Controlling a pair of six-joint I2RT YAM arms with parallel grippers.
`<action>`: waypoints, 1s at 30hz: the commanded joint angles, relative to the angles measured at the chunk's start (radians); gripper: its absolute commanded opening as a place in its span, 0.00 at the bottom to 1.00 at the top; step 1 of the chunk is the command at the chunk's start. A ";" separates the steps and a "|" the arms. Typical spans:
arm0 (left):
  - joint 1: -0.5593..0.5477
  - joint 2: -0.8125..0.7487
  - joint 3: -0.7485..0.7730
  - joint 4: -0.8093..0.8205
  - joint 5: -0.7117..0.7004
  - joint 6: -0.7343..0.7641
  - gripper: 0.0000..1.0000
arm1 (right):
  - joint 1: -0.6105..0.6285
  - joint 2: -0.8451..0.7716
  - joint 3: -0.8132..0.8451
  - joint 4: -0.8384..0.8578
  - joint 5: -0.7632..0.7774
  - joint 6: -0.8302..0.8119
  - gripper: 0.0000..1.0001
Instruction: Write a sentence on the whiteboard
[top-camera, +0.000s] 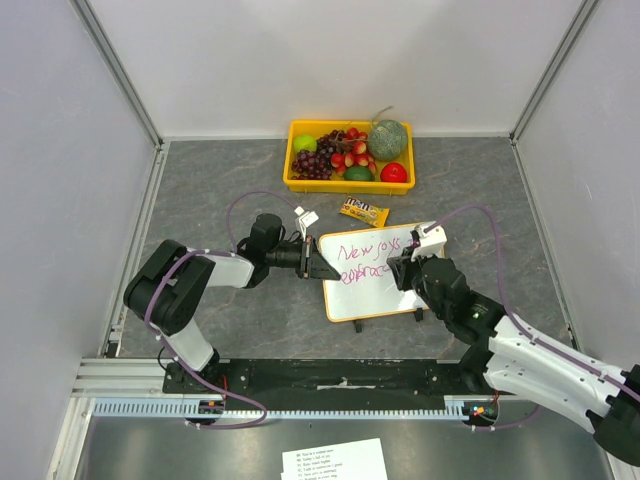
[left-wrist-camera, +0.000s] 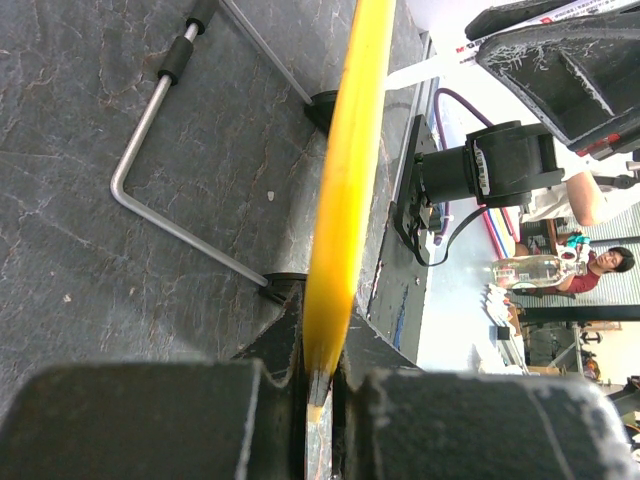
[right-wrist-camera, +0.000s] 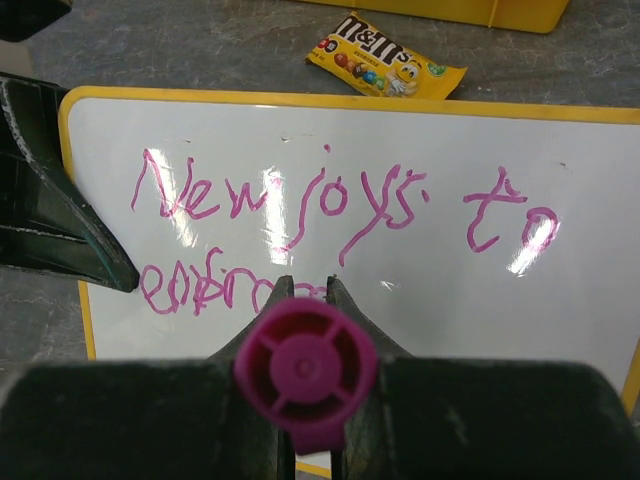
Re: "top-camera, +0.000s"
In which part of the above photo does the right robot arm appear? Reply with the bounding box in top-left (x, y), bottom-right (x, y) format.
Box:
top-left (387, 255), bottom-right (639, 466)

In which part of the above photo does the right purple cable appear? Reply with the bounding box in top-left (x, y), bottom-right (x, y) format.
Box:
top-left (429, 203), bottom-right (640, 432)

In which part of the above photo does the green avocado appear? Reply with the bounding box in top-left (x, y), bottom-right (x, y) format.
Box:
top-left (343, 166), bottom-right (375, 182)

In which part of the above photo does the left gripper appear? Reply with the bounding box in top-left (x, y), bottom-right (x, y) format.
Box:
top-left (266, 235), bottom-right (338, 281)

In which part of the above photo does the grey slotted cable duct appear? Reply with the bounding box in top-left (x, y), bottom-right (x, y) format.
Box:
top-left (92, 397), bottom-right (487, 421)

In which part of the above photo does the purple cable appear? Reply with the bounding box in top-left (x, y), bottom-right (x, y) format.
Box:
top-left (144, 190), bottom-right (299, 431)
top-left (429, 203), bottom-right (640, 432)

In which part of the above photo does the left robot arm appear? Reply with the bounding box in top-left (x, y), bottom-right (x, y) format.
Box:
top-left (123, 208), bottom-right (341, 393)

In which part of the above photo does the red tomato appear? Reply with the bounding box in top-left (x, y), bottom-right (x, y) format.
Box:
top-left (380, 162), bottom-right (408, 183)

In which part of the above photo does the yellow framed whiteboard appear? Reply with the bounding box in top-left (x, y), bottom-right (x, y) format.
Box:
top-left (319, 223), bottom-right (426, 323)

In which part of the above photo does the red grape bunch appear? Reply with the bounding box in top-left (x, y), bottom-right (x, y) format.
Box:
top-left (328, 127), bottom-right (376, 179)

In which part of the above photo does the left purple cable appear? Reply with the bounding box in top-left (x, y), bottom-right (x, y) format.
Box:
top-left (144, 190), bottom-right (299, 431)

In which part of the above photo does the yellow candy packet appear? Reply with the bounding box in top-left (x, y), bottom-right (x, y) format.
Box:
top-left (340, 196), bottom-right (390, 228)

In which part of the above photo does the yellow plastic tray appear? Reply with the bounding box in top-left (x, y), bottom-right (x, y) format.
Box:
top-left (282, 119), bottom-right (416, 195)

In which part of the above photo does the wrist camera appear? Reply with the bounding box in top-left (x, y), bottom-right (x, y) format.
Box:
top-left (411, 222), bottom-right (447, 261)
top-left (294, 206), bottom-right (319, 240)

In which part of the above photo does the dark purple grape bunch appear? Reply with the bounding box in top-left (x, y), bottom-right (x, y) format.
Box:
top-left (291, 131), bottom-right (335, 180)

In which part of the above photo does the green netted melon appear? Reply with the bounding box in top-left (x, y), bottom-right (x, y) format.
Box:
top-left (367, 106), bottom-right (409, 162)

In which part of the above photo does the green apple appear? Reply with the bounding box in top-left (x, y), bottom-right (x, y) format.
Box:
top-left (293, 134), bottom-right (317, 154)

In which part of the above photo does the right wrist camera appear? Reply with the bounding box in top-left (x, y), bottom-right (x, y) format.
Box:
top-left (411, 222), bottom-right (447, 261)

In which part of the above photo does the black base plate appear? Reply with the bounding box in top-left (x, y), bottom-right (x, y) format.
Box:
top-left (162, 357), bottom-right (501, 412)

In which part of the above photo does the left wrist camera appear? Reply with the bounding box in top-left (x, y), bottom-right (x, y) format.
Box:
top-left (294, 206), bottom-right (319, 240)

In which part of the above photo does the white printed paper sheet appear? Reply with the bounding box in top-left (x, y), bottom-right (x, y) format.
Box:
top-left (281, 438), bottom-right (388, 480)

